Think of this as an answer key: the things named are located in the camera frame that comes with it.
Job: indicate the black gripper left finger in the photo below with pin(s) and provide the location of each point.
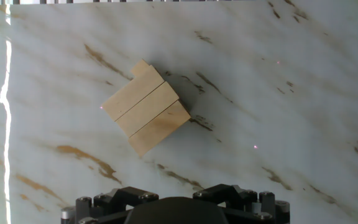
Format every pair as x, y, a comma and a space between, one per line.
110, 199

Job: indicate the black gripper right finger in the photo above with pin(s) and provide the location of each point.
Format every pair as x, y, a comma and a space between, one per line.
244, 199

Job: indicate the white marble pattern sheet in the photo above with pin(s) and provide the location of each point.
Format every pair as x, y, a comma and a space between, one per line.
259, 109

